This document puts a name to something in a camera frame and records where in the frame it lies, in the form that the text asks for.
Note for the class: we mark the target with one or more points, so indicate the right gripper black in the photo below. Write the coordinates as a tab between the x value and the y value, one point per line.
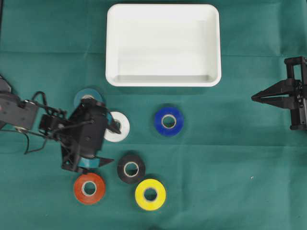
293	87

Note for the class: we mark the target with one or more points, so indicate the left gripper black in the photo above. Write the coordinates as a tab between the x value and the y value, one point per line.
82	137

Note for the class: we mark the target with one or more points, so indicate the black tape roll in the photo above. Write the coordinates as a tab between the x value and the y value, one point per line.
131	169

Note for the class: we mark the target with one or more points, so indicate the teal tape roll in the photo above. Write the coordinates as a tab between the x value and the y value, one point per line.
85	94

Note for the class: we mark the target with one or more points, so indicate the blue tape roll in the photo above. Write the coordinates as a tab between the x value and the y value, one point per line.
168	121

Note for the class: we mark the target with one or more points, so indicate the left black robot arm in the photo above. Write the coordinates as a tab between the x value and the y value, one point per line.
22	114

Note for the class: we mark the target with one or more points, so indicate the white tape roll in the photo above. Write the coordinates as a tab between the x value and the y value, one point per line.
124	127

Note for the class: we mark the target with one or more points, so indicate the orange tape roll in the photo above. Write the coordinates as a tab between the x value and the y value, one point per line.
89	188

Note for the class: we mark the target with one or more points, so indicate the yellow tape roll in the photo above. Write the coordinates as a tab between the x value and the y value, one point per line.
150	194

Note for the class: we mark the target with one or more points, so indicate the white plastic tray case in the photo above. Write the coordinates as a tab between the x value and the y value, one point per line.
163	45

